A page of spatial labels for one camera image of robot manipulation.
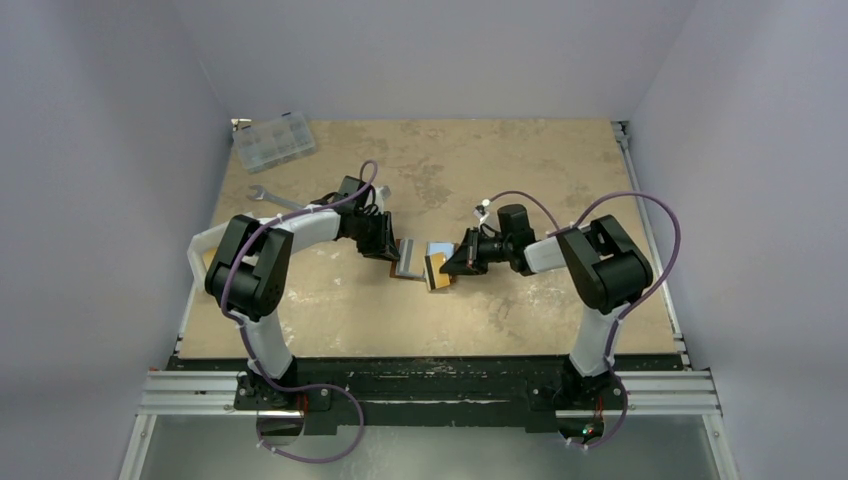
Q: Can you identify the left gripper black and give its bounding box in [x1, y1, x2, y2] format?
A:
[347, 210, 398, 262]

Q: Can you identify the gold credit card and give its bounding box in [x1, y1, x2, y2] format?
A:
[424, 252, 452, 292]

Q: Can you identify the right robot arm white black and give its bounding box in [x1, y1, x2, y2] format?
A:
[425, 204, 653, 407]

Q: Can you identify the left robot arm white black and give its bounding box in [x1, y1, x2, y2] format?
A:
[204, 176, 399, 409]

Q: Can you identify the white plastic card tray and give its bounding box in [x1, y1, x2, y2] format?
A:
[186, 211, 256, 293]

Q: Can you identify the silver open-end wrench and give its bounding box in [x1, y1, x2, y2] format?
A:
[246, 184, 304, 211]

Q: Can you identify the clear plastic organizer box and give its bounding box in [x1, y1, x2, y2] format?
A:
[232, 111, 317, 174]

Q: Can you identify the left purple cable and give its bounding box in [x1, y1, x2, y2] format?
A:
[220, 160, 380, 465]

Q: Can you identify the purple cable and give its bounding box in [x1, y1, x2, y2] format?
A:
[220, 160, 380, 465]
[483, 190, 682, 452]

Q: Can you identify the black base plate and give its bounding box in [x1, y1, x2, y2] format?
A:
[166, 354, 685, 439]

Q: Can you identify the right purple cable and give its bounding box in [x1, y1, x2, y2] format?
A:
[483, 190, 682, 452]

